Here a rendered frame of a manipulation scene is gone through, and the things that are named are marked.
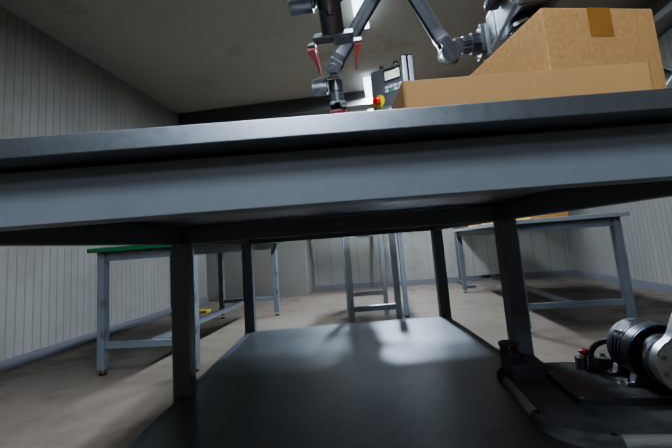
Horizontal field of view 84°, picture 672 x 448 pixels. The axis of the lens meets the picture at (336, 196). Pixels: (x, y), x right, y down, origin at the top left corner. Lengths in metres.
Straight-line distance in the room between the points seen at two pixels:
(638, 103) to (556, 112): 0.08
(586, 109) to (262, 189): 0.32
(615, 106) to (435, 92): 0.17
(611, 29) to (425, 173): 0.62
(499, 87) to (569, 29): 0.46
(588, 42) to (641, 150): 0.43
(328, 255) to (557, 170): 5.74
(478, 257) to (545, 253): 0.97
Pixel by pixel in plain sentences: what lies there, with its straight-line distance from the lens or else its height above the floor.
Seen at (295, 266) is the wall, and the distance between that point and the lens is 5.66.
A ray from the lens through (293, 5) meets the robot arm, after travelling 1.03.
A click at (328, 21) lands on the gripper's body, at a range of 1.02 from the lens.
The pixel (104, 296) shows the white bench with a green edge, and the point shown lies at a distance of 2.92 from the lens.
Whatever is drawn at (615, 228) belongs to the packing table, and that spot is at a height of 0.67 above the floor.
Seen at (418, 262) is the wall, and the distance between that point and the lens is 6.06.
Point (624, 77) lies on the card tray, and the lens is 0.51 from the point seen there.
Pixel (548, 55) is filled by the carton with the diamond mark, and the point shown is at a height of 1.02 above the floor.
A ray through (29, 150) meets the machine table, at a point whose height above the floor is 0.82.
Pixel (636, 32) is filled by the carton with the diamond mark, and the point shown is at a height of 1.07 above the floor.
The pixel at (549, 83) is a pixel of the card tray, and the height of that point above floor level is 0.85.
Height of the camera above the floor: 0.71
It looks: 7 degrees up
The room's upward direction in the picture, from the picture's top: 4 degrees counter-clockwise
